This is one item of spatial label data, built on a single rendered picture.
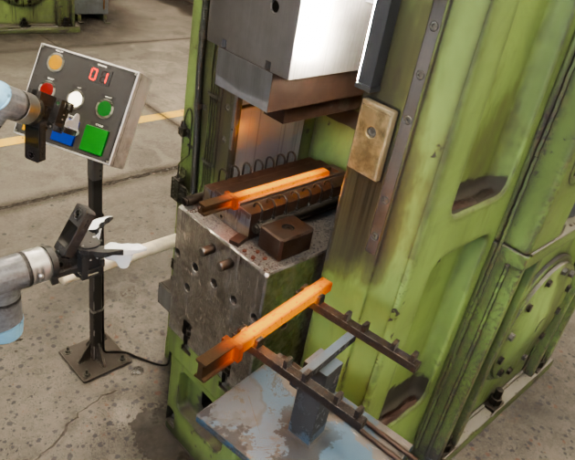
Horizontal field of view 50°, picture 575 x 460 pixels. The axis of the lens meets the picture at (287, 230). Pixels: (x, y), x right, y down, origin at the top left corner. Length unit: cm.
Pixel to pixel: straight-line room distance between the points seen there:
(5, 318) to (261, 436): 59
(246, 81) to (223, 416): 77
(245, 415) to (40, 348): 134
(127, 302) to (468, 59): 197
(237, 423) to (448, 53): 90
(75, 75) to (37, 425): 119
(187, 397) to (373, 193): 106
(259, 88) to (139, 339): 146
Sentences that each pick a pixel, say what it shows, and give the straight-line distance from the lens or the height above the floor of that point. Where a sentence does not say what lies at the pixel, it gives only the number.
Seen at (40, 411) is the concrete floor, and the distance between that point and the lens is 241.
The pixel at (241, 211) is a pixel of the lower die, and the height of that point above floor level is 98.
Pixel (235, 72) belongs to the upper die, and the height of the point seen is 132.
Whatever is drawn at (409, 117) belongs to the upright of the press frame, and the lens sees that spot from 136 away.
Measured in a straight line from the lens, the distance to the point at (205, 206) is 155.
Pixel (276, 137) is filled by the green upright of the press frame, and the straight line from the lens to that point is 192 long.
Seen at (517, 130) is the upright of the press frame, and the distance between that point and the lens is 167.
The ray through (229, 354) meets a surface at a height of 97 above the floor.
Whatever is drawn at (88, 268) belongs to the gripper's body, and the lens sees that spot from 142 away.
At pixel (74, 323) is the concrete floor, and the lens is 272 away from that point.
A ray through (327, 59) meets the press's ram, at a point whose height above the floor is 140.
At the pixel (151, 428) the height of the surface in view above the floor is 0.
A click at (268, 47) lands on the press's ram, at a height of 142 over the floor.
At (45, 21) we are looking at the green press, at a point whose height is 9.
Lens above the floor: 179
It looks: 31 degrees down
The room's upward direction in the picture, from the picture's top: 11 degrees clockwise
